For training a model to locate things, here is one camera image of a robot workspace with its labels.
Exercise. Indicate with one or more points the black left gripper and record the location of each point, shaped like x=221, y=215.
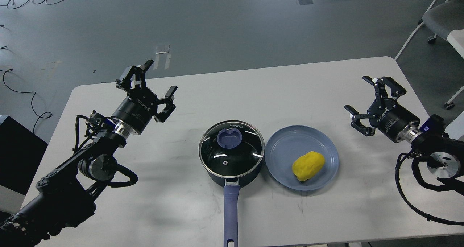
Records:
x=141, y=104

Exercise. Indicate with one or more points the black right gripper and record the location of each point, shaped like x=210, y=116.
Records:
x=385, y=113

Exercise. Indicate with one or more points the yellow potato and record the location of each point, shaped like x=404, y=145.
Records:
x=307, y=166

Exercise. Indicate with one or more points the glass pot lid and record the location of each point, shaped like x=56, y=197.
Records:
x=231, y=149

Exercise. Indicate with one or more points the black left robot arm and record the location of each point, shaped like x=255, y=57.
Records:
x=67, y=194

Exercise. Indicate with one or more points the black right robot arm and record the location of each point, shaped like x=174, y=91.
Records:
x=436, y=159

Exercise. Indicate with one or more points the blue plate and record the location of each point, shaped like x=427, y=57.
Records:
x=288, y=144

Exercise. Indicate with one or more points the grey office chair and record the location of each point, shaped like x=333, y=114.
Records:
x=445, y=21

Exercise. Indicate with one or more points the dark blue saucepan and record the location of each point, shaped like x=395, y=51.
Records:
x=231, y=188

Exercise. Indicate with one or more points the black box at left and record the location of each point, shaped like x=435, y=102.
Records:
x=21, y=152

